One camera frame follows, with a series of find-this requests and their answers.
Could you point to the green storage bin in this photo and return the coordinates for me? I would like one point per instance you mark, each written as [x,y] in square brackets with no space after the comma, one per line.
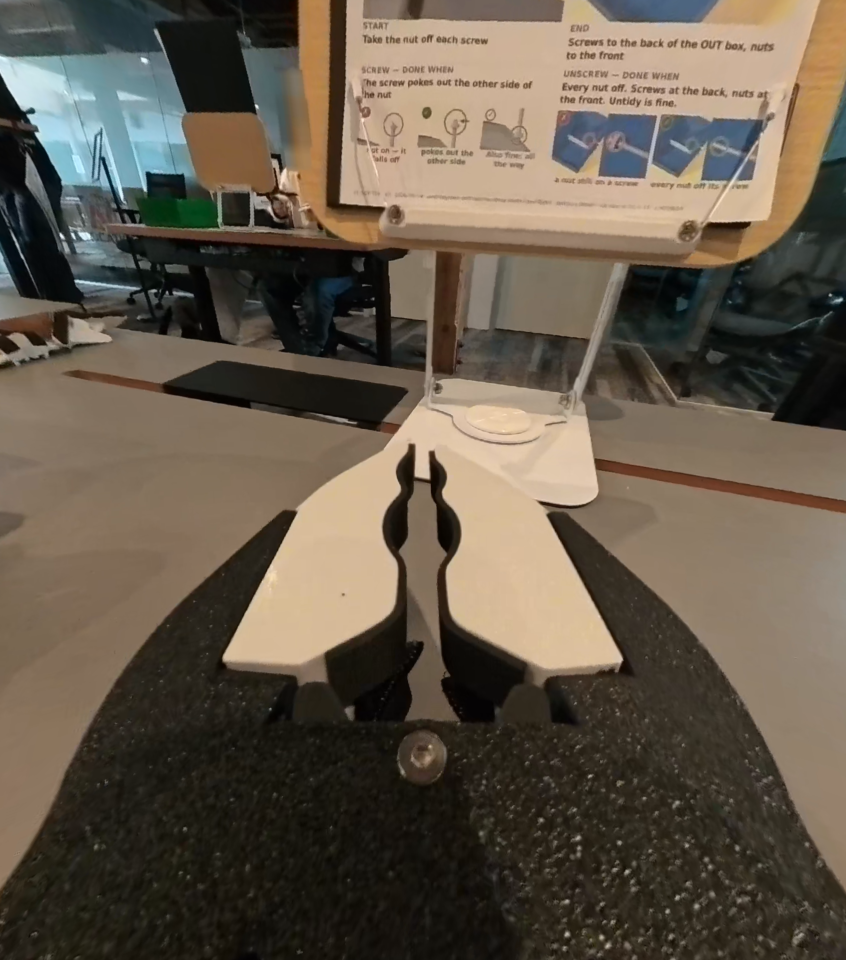
[175,211]

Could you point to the black mesh office chair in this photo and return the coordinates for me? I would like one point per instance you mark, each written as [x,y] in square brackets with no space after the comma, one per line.
[842,330]

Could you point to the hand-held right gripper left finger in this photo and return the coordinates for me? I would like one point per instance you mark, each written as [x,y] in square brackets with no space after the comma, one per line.
[318,592]

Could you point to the dark hanging coat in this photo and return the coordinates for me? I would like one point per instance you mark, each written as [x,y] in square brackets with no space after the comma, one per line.
[10,187]

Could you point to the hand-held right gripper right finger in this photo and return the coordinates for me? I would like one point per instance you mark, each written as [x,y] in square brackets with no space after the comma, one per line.
[528,592]

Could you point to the small wooden stand board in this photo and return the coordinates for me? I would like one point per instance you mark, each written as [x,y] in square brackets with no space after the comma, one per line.
[232,150]

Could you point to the wooden office table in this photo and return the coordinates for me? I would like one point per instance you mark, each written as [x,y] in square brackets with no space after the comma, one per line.
[243,244]

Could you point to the small white framed screen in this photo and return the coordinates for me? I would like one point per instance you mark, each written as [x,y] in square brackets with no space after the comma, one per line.
[235,207]

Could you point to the white document stand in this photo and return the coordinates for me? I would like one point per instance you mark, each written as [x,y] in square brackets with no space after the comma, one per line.
[513,442]

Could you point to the printed instruction sheet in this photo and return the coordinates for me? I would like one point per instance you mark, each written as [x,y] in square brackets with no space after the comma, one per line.
[573,97]

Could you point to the cardboard box of grippers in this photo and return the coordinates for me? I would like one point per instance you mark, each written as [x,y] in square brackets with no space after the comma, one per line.
[10,341]

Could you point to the black desk mat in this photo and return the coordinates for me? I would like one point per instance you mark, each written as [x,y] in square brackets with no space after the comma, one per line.
[288,390]

